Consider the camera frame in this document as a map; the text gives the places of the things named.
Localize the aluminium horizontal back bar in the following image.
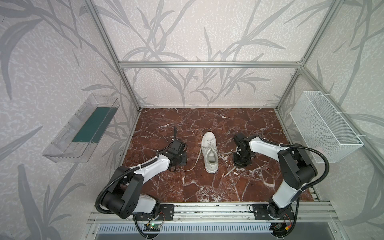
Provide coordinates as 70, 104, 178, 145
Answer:
119, 61, 301, 69

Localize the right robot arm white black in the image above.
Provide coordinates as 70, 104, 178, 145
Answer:
233, 133, 330, 220

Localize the pink item in basket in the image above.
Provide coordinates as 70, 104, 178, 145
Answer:
315, 147, 325, 155

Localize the right circuit board with wires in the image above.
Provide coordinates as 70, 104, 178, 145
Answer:
270, 223, 293, 235

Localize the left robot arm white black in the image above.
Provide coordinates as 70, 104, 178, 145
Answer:
95, 127, 188, 220

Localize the white sneaker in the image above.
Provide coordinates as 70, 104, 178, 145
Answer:
201, 132, 219, 174

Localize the green circuit board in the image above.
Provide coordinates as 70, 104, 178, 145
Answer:
143, 223, 162, 232

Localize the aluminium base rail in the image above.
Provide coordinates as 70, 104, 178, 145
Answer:
86, 201, 341, 224

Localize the clear plastic wall tray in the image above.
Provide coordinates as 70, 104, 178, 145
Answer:
43, 94, 120, 163

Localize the aluminium frame corner post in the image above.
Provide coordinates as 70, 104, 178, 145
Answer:
85, 0, 142, 112

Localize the white wire mesh basket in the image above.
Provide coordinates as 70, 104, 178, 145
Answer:
290, 91, 364, 163

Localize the white shoelace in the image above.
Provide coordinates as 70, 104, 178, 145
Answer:
182, 146, 235, 174

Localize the right aluminium corner post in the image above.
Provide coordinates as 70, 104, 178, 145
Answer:
276, 0, 344, 111

